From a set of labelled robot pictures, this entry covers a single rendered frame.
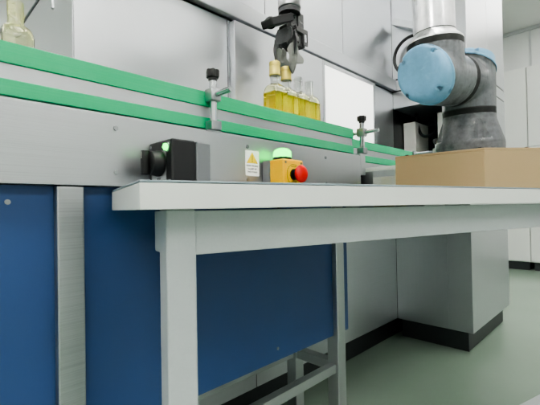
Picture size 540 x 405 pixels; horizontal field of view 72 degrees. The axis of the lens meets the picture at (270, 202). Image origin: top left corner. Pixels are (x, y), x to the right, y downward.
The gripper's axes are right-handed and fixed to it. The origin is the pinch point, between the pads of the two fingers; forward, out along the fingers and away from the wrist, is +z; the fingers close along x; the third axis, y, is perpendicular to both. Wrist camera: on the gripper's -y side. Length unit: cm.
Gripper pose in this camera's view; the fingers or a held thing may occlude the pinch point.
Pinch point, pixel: (285, 70)
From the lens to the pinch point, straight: 125.6
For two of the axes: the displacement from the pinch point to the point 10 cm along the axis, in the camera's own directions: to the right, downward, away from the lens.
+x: -7.2, 0.2, 7.0
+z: 0.2, 10.0, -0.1
